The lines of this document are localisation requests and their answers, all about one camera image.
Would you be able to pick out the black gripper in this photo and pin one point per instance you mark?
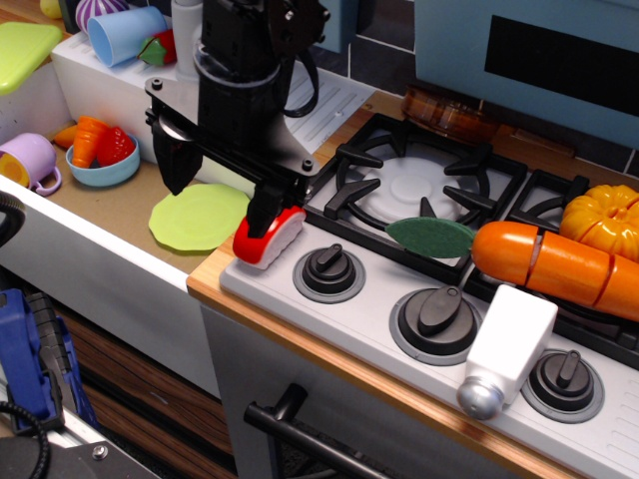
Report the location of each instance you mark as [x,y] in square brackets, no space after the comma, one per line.
[239,124]

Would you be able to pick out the red white toy sushi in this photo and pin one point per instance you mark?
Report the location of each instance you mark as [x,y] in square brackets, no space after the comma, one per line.
[261,252]

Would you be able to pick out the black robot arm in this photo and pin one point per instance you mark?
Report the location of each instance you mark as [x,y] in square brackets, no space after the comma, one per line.
[248,37]

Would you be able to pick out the light green plate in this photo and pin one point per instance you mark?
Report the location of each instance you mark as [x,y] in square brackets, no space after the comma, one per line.
[200,218]

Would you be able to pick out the red toy strawberry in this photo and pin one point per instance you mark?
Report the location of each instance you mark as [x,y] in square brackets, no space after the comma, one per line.
[114,147]

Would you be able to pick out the light blue bowl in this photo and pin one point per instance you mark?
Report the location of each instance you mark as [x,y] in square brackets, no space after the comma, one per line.
[109,176]

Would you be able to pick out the left black stove knob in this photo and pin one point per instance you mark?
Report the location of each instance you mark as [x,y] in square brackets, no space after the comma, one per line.
[329,275]

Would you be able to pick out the black stove knob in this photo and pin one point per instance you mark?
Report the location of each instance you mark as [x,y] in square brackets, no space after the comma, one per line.
[435,326]
[329,275]
[563,387]

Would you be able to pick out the orange toy carrot piece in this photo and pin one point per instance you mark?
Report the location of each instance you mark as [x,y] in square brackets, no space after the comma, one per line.
[88,136]

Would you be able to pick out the red toy pepper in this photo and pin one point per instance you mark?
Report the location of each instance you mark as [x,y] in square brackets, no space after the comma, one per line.
[159,49]

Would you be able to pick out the small orange toy piece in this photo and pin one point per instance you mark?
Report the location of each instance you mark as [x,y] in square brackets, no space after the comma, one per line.
[66,137]

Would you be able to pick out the grey toy faucet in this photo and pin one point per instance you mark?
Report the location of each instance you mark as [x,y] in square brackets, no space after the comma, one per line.
[187,16]

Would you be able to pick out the light blue cup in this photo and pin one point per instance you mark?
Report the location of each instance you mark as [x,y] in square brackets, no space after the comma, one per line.
[119,37]

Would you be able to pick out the purple toy mug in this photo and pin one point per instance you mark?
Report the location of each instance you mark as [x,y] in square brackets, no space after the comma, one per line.
[29,160]

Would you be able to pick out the black burner grate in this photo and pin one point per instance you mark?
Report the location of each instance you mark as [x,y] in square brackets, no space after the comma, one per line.
[391,170]
[541,203]

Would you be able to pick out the green felt leaf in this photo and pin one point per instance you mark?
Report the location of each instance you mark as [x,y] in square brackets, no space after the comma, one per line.
[432,237]

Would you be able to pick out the purple striped toy ball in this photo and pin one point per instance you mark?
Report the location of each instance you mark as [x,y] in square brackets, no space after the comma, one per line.
[87,9]

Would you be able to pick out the green cutting board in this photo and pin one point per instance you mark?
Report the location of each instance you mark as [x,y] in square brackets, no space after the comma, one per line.
[24,47]

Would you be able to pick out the orange transparent pot lid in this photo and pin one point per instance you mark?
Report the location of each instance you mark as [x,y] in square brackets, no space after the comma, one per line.
[449,118]

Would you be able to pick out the middle black stove knob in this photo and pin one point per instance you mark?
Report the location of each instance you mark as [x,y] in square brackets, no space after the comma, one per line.
[435,326]

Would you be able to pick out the blue clamp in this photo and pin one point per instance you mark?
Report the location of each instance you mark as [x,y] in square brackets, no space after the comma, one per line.
[39,360]

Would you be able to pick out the large orange toy carrot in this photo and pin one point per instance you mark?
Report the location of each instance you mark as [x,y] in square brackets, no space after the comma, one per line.
[554,265]

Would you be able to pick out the right black burner grate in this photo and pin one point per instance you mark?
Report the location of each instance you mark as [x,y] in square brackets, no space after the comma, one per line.
[541,203]

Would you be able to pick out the white salt shaker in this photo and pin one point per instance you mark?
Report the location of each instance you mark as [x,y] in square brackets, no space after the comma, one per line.
[511,338]

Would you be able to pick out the light blue microwave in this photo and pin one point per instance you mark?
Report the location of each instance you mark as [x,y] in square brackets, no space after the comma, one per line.
[571,63]

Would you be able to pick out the yellow toy pumpkin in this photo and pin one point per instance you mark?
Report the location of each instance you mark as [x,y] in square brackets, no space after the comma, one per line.
[606,218]

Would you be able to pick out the right black stove knob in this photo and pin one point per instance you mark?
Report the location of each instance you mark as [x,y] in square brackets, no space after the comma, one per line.
[563,387]

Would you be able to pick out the black oven handle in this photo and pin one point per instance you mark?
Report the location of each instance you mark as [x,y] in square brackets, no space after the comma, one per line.
[280,425]

